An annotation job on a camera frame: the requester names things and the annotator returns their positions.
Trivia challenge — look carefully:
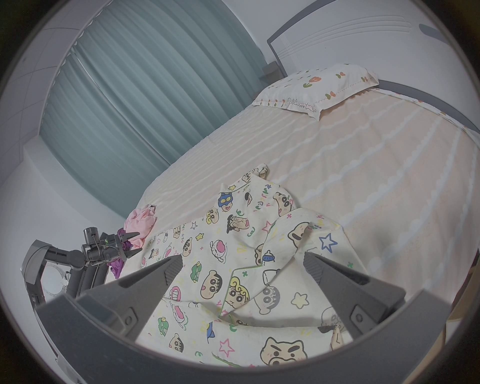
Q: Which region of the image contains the white printed pillow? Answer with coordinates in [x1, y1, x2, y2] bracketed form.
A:
[251, 64, 380, 122]

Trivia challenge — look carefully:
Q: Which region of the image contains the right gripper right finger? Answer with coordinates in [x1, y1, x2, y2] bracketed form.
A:
[302, 251, 407, 341]

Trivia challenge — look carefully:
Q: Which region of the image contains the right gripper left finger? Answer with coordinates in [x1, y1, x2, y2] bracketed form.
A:
[76, 255, 184, 339]

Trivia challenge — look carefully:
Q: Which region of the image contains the white printed pyjama top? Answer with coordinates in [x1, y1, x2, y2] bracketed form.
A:
[135, 163, 355, 370]

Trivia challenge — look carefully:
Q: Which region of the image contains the purple garment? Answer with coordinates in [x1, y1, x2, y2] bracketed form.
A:
[107, 229, 145, 280]

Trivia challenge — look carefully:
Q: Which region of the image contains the bed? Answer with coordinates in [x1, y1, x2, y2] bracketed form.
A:
[133, 0, 480, 301]

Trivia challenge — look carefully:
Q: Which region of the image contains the blue-green curtain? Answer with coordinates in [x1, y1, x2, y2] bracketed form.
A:
[71, 0, 269, 166]
[39, 48, 172, 219]

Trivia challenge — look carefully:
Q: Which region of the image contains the pink garment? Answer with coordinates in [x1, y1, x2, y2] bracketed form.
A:
[124, 204, 158, 248]

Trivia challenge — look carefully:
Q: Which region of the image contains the grey bedside table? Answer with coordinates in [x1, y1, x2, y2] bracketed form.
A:
[259, 62, 284, 85]

